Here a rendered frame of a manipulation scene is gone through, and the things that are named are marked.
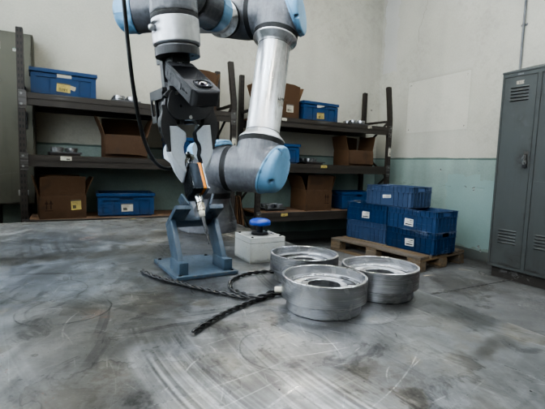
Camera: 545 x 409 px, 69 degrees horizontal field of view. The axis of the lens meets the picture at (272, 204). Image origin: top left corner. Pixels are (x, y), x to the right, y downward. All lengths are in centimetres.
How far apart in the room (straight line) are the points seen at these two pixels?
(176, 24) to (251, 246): 37
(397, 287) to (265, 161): 49
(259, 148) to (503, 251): 349
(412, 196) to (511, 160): 93
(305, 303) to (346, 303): 5
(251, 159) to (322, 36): 476
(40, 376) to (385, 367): 29
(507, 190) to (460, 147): 111
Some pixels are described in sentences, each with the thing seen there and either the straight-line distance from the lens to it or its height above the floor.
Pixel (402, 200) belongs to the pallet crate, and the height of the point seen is 66.
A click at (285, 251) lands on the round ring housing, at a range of 66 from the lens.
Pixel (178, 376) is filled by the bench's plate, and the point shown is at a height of 80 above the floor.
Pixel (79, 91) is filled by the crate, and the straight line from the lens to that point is 399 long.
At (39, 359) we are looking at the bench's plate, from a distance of 42.
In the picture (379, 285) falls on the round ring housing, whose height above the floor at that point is 83.
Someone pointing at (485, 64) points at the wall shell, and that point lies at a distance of 508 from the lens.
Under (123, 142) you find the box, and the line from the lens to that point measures 394.
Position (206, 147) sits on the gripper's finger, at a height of 100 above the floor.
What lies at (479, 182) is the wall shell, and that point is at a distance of 491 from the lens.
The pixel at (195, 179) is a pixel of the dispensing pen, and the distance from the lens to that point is 64.
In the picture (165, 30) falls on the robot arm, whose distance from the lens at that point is 68.
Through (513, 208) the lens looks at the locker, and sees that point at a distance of 414.
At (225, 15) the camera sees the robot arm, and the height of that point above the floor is 124.
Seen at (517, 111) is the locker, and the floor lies 151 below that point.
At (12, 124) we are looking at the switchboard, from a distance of 422.
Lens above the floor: 97
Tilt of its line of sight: 6 degrees down
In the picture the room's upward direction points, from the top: 2 degrees clockwise
